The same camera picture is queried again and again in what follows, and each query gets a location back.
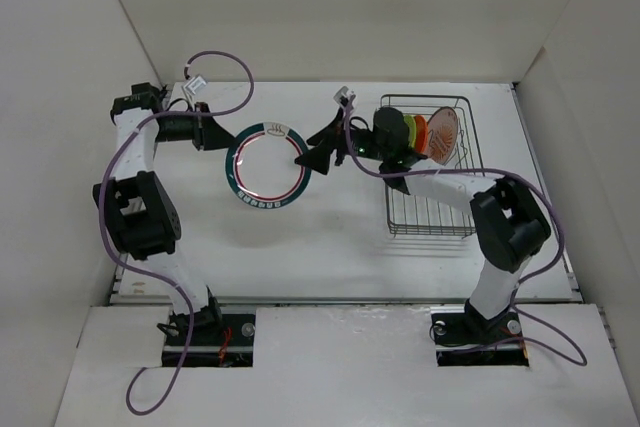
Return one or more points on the white plate teal rim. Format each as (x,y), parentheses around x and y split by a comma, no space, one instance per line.
(261,170)

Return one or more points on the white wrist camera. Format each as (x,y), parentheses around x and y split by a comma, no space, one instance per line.
(192,86)
(344,96)

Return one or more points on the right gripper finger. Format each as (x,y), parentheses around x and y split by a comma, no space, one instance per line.
(332,131)
(318,158)

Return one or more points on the lime green plate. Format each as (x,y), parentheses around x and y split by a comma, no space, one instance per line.
(412,129)

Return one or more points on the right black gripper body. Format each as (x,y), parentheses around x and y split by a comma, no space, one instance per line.
(366,146)

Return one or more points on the white plate orange sunburst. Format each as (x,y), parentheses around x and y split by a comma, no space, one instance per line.
(443,128)

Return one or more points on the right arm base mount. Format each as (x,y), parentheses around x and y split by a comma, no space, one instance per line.
(463,339)

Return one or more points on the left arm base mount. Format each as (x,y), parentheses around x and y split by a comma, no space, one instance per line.
(218,340)

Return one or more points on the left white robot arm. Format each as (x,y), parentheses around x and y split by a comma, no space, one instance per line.
(139,216)

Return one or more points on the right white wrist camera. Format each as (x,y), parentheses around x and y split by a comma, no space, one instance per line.
(344,96)

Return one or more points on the black wire dish rack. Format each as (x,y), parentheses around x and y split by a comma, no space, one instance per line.
(415,216)

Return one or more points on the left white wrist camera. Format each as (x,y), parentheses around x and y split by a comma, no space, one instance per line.
(192,86)

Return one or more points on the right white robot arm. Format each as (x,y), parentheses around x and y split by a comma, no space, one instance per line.
(509,224)

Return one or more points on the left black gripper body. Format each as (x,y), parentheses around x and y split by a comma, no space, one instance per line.
(182,127)

